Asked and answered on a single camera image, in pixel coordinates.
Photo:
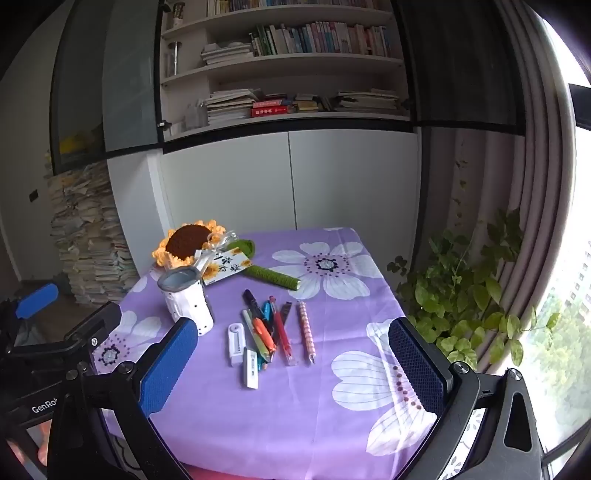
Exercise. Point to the white sunflower card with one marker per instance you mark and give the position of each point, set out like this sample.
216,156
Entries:
226,268

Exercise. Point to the clear paper holder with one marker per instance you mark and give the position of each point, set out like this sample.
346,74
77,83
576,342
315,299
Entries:
196,115

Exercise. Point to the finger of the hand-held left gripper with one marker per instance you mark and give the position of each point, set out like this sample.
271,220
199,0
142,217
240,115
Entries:
37,300
97,323

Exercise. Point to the light green highlighter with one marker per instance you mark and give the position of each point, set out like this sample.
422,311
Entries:
251,330

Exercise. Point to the yellow plush toy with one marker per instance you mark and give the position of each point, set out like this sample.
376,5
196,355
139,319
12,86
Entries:
78,143

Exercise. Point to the black marker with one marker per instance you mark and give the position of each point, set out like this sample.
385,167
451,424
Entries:
250,299

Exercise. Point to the pink patterned pen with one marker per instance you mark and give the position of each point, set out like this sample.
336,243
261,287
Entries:
306,332

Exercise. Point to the stack of worn books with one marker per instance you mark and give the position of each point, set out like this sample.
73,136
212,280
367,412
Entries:
367,101

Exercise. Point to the row of upright books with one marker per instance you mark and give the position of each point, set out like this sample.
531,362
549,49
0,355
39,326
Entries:
323,39

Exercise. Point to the red thick book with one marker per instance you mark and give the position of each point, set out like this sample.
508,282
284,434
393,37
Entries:
272,110

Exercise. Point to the white rectangular eraser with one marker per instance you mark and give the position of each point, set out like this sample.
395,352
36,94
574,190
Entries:
250,369

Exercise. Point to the clear printed ribbon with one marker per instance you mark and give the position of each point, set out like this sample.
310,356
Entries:
228,239

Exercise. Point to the small stack of books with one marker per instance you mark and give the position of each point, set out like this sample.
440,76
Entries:
311,104

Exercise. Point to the black wall switch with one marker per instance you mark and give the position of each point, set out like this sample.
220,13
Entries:
33,196

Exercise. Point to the tall pile of papers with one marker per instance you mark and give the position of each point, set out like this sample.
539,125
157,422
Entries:
87,230

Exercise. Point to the pale pink curtain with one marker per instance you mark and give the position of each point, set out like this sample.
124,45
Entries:
540,161

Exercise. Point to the red pen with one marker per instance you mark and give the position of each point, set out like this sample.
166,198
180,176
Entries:
282,334

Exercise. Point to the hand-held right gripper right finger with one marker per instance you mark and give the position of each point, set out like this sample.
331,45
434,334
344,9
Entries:
415,364

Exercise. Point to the crochet sunflower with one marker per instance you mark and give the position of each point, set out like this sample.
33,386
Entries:
184,242

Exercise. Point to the grey white pen holder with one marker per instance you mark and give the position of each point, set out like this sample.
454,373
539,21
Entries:
189,304

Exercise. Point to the white bookshelf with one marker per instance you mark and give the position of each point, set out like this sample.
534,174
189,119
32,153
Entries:
323,74

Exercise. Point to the glass cabinet door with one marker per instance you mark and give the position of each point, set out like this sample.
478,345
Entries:
115,92

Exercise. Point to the white utility knife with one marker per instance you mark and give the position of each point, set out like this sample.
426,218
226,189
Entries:
235,345

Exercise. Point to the stack of magazines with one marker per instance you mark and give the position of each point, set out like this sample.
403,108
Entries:
231,106

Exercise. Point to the dark cabinet door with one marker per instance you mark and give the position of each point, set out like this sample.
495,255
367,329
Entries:
461,69

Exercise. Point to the green potted plant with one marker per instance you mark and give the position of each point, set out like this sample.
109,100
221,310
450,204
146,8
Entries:
443,295

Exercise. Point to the pink garment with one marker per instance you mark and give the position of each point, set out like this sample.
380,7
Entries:
221,473

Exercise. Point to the purple floral tablecloth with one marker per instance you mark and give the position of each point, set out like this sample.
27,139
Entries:
277,415

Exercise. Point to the glass jar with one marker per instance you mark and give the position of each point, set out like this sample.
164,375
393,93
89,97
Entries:
173,57

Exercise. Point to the stack of lying books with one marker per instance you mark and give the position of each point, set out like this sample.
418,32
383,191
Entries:
226,53

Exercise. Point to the teal pen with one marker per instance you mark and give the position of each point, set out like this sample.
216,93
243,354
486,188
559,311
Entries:
268,308

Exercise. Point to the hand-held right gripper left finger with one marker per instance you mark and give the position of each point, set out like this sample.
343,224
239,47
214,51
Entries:
164,364

